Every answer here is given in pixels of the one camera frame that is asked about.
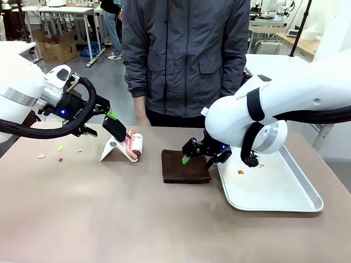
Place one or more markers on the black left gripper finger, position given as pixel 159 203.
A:
pixel 89 132
pixel 115 130

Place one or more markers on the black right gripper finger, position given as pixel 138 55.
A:
pixel 185 159
pixel 211 162

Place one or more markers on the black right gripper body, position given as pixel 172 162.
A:
pixel 205 148

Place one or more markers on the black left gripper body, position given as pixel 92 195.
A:
pixel 79 105

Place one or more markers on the brown towel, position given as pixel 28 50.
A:
pixel 186 172

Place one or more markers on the white pink lint roller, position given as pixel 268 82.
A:
pixel 136 143

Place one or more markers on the person right forearm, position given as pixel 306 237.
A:
pixel 139 103

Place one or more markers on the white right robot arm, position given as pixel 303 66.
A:
pixel 301 90

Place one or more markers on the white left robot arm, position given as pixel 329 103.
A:
pixel 16 79

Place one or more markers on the person right hand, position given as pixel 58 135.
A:
pixel 142 117

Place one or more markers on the white folded stand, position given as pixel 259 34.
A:
pixel 115 153

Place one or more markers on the red paper scrap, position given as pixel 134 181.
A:
pixel 59 159

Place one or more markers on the dark trousers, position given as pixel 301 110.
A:
pixel 175 120

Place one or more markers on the peach paper scrap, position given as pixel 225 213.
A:
pixel 41 156

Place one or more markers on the blue plastic bag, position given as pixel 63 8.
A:
pixel 90 50

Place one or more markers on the open cardboard box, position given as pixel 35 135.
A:
pixel 56 46

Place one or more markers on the silver metal tray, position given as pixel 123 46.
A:
pixel 268 189

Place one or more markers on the background person in jeans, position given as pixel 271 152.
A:
pixel 112 27

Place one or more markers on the small white side table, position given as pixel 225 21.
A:
pixel 13 46

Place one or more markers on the white background table with legs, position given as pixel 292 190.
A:
pixel 68 11

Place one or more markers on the person in grey jacket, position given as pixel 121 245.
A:
pixel 186 54

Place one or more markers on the dark stand pole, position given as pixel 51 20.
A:
pixel 24 22

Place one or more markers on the wooden top workbench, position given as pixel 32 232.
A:
pixel 296 41

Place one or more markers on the black tripod pole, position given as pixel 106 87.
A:
pixel 300 27

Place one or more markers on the white cylinder container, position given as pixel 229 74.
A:
pixel 310 33

